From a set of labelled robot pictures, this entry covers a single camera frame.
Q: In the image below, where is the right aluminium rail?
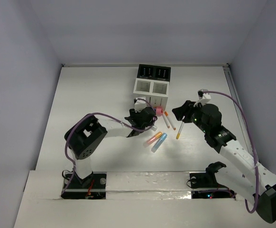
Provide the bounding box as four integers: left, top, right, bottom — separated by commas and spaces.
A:
222, 66, 262, 169

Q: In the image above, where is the yellow white pen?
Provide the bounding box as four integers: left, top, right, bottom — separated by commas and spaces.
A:
176, 116, 185, 140

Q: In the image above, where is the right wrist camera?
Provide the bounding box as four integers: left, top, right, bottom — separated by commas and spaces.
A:
197, 89, 211, 105

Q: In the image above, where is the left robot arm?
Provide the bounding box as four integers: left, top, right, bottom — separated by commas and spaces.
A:
64, 107, 157, 188

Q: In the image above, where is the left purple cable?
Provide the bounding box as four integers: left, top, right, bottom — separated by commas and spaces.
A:
62, 98, 156, 183

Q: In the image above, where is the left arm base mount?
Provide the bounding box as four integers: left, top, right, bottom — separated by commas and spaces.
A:
61, 172, 107, 200

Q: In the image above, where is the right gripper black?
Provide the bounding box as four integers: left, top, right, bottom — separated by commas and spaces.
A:
171, 100, 209, 134

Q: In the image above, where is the white organizer container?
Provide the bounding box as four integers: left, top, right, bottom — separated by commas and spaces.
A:
133, 78, 170, 109

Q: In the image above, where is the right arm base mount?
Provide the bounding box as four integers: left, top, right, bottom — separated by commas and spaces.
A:
186, 161, 236, 199

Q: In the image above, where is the pink capped tube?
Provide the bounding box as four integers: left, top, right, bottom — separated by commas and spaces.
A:
155, 106, 164, 117

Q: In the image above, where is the back wall rail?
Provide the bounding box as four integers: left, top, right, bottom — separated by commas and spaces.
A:
61, 62, 230, 68

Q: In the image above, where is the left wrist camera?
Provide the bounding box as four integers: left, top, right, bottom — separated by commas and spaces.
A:
134, 96, 147, 113

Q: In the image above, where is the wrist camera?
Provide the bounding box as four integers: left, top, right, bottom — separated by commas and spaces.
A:
197, 89, 211, 105
134, 96, 147, 113

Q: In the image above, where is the orange tipped white pen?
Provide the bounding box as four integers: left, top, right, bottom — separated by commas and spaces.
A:
165, 111, 176, 130

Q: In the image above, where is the foil covered front board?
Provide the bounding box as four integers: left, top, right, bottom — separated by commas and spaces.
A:
105, 171, 192, 200

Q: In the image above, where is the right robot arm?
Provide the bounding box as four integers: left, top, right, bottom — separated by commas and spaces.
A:
172, 100, 276, 224

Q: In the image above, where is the orange pink glue stick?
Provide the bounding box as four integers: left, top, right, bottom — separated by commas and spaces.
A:
143, 132, 163, 147

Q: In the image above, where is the black organizer container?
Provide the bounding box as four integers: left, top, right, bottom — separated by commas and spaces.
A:
137, 64, 171, 82

